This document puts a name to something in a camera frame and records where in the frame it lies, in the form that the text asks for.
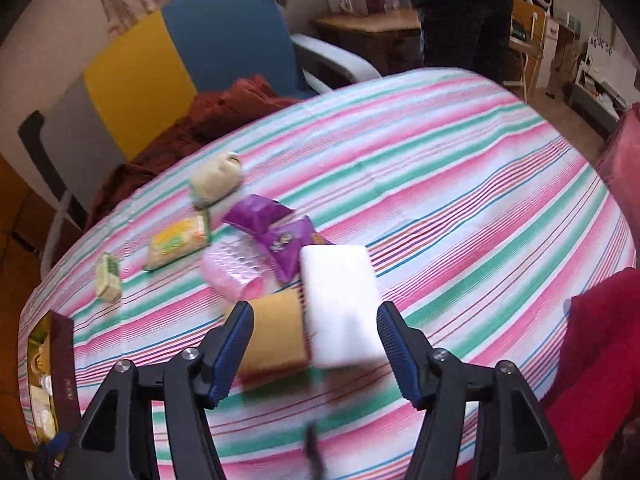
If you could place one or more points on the dark maroon box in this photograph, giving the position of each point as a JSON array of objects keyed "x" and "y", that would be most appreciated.
[{"x": 62, "y": 360}]

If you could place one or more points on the small green white box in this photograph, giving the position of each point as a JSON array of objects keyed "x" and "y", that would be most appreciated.
[{"x": 108, "y": 277}]

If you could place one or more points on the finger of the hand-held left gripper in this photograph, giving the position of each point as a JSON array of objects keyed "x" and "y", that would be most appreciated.
[{"x": 57, "y": 442}]

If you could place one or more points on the maroon quilted jacket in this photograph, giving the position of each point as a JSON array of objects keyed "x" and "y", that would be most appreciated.
[{"x": 200, "y": 115}]

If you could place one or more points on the pink ribbed plastic case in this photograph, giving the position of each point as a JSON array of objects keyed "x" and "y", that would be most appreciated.
[{"x": 232, "y": 267}]

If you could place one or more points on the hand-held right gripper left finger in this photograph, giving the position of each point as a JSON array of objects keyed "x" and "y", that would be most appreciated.
[{"x": 232, "y": 350}]

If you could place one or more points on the purple snack packet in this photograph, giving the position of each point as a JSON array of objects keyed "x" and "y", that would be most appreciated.
[
  {"x": 252, "y": 212},
  {"x": 282, "y": 245}
]

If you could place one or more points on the yellow green snack packet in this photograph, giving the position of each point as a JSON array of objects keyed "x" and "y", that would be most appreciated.
[{"x": 177, "y": 240}]

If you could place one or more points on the grey yellow blue armchair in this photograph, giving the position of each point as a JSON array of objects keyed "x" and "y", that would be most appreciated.
[{"x": 130, "y": 70}]

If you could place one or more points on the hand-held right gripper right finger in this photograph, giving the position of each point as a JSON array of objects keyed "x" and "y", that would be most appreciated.
[{"x": 397, "y": 350}]

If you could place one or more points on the person's red garment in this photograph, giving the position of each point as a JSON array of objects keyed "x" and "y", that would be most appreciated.
[{"x": 600, "y": 350}]

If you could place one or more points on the grey low cabinet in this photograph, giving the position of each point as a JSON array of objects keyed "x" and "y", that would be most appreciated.
[{"x": 595, "y": 100}]

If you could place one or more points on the yellow wooden folding chair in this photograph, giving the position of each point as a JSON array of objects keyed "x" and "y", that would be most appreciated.
[{"x": 525, "y": 35}]

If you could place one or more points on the white rectangular block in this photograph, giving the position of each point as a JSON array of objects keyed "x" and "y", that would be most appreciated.
[{"x": 340, "y": 305}]

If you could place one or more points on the cream sock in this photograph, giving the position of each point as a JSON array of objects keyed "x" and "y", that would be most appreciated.
[{"x": 217, "y": 177}]

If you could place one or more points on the wooden side desk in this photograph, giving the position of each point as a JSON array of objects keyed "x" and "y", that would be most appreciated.
[{"x": 370, "y": 25}]

